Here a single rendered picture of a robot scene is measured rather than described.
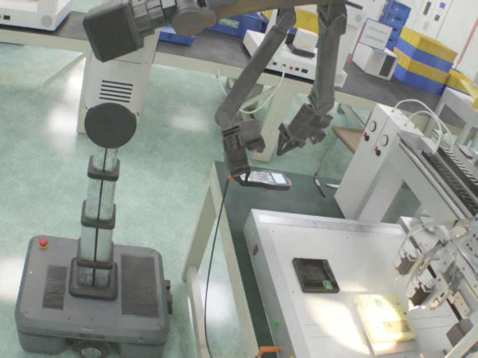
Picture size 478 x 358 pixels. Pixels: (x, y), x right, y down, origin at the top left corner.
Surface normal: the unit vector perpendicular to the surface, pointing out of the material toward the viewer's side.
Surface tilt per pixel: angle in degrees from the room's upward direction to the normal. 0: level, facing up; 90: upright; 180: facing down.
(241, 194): 0
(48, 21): 90
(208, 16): 109
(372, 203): 90
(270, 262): 0
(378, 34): 90
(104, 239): 90
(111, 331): 45
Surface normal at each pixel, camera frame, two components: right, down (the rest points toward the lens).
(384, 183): 0.19, 0.57
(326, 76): 0.22, 0.84
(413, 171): -0.94, -0.14
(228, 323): 0.29, -0.81
